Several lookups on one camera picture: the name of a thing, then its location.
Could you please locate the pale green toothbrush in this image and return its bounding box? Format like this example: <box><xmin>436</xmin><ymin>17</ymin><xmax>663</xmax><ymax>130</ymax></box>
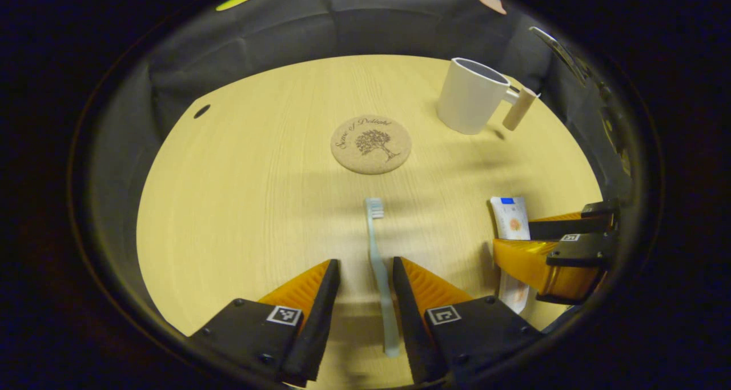
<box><xmin>364</xmin><ymin>197</ymin><xmax>401</xmax><ymax>358</ymax></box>

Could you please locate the white toothpaste tube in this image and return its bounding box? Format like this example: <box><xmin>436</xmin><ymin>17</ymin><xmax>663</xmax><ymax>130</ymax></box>
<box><xmin>489</xmin><ymin>196</ymin><xmax>535</xmax><ymax>315</ymax></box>

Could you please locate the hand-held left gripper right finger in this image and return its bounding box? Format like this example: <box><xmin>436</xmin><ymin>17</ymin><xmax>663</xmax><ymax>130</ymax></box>
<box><xmin>391</xmin><ymin>256</ymin><xmax>544</xmax><ymax>387</ymax></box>

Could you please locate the round cork coaster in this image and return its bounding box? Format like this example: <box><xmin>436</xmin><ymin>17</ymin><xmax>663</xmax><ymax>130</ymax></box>
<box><xmin>330</xmin><ymin>115</ymin><xmax>412</xmax><ymax>175</ymax></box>

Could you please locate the curved metal bar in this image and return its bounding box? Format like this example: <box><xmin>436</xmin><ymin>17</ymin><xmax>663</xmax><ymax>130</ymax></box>
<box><xmin>528</xmin><ymin>26</ymin><xmax>589</xmax><ymax>88</ymax></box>

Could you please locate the white cup with wooden handle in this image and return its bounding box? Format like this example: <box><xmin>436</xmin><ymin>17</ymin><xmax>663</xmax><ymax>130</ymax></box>
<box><xmin>436</xmin><ymin>57</ymin><xmax>540</xmax><ymax>136</ymax></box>

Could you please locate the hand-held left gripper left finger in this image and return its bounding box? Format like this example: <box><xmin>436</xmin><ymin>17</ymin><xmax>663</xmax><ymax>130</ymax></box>
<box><xmin>187</xmin><ymin>258</ymin><xmax>343</xmax><ymax>388</ymax></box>

